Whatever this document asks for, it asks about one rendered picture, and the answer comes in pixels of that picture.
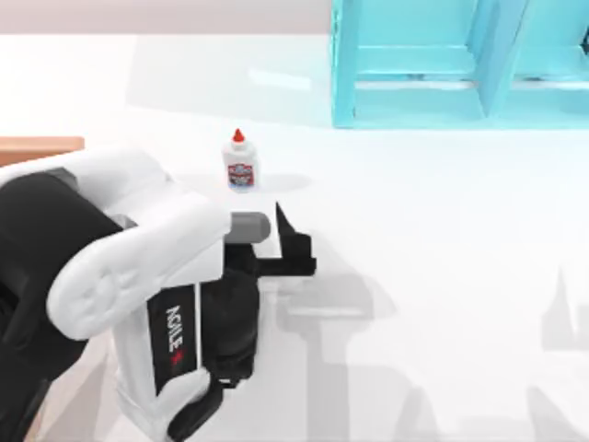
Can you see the pale grey rounded box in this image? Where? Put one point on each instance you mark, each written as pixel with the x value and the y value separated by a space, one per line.
pixel 248 227

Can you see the white glue bottle red cap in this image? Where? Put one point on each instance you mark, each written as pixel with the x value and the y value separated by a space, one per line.
pixel 241 166

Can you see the light blue rack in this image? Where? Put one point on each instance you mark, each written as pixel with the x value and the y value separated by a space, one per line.
pixel 414 60

